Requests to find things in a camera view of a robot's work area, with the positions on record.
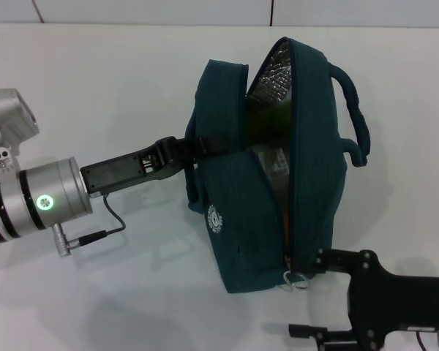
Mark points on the orange yellow pear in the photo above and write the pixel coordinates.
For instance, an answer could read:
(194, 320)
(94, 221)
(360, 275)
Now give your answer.
(286, 226)

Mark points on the green cucumber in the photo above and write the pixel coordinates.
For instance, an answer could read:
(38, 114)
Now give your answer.
(269, 122)

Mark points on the dark teal insulated lunch bag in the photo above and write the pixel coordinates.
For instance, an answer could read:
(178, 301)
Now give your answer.
(314, 183)

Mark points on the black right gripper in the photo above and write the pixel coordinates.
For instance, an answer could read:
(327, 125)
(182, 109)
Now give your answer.
(398, 303)

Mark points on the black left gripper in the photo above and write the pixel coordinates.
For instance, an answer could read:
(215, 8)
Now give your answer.
(124, 172)

